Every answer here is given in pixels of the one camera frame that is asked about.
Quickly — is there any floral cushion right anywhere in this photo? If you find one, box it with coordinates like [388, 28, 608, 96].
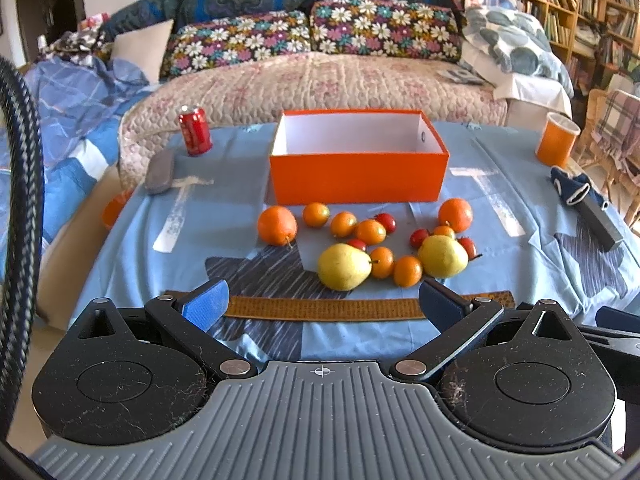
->
[309, 0, 462, 63]

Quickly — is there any small mandarin near pear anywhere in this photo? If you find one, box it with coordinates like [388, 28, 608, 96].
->
[432, 226, 456, 238]

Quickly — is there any floral cushion left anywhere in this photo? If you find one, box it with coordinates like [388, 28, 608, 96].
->
[160, 11, 310, 79]

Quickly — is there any floral cushion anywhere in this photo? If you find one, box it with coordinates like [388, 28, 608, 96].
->
[309, 0, 462, 63]
[160, 11, 310, 79]

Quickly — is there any wooden bookshelf with books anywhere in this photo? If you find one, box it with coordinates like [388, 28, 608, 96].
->
[514, 0, 640, 97]

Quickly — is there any brown patterned strap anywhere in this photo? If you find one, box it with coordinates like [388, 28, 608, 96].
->
[164, 288, 516, 322]

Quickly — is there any wicker chair with plaid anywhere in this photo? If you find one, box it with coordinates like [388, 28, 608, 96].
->
[573, 89, 639, 228]

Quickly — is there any white blue spotted duvet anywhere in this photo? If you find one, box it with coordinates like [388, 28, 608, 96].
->
[460, 6, 574, 116]

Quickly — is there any small mandarin back left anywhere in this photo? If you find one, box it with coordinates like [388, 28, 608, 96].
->
[303, 203, 330, 229]

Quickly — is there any small mandarin front left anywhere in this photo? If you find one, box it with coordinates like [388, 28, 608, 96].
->
[370, 247, 395, 280]

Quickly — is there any red cherry tomato back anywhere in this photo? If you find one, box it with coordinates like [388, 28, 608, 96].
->
[374, 212, 397, 234]

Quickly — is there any red cherry tomato centre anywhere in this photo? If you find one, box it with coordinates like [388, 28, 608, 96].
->
[347, 238, 368, 252]

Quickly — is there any red cherry tomato right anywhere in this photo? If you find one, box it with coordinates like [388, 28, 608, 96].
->
[458, 237, 480, 261]

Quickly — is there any orange cardboard box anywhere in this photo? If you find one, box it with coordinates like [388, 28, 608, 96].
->
[269, 110, 450, 205]

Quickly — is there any blue checked blanket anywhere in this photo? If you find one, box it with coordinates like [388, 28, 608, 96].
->
[25, 58, 153, 249]

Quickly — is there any red cherry tomato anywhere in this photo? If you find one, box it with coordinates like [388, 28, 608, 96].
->
[347, 238, 368, 252]
[374, 212, 397, 234]
[458, 237, 480, 261]

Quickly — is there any orange plastic cup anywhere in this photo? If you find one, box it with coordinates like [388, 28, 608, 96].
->
[536, 112, 582, 168]

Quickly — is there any blue patterned tablecloth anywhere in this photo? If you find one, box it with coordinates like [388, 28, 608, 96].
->
[69, 120, 640, 364]

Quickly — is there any yellow pear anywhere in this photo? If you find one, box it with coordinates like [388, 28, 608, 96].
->
[418, 235, 469, 278]
[317, 243, 372, 292]

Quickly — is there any magazine on sofa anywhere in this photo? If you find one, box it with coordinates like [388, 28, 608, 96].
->
[437, 68, 491, 87]

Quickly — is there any grey glasses case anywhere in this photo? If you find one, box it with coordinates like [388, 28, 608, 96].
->
[143, 148, 175, 195]

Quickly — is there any large orange right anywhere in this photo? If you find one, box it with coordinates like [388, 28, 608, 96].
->
[438, 197, 474, 233]

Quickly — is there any red soda can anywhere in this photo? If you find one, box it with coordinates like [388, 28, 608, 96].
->
[178, 105, 213, 156]

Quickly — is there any cream plain pillow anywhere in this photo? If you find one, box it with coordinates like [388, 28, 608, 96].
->
[111, 20, 174, 84]

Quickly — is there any small mandarin centre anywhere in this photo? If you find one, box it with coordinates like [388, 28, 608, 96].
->
[354, 219, 387, 246]

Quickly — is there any orange bowl at edge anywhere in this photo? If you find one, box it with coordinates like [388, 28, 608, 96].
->
[101, 188, 134, 231]

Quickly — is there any black braided cable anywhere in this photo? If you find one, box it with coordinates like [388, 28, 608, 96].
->
[0, 56, 46, 441]

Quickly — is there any large orange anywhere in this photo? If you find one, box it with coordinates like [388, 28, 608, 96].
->
[438, 197, 474, 233]
[257, 206, 297, 246]

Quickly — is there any beige quilted sofa cover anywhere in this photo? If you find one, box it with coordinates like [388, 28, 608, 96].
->
[118, 52, 509, 188]

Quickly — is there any small mandarin front right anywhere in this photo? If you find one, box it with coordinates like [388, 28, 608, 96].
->
[393, 256, 423, 288]

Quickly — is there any large orange left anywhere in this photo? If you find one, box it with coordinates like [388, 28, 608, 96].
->
[257, 206, 297, 246]

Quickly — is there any navy blue white sock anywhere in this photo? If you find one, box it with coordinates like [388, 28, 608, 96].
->
[550, 166, 608, 210]

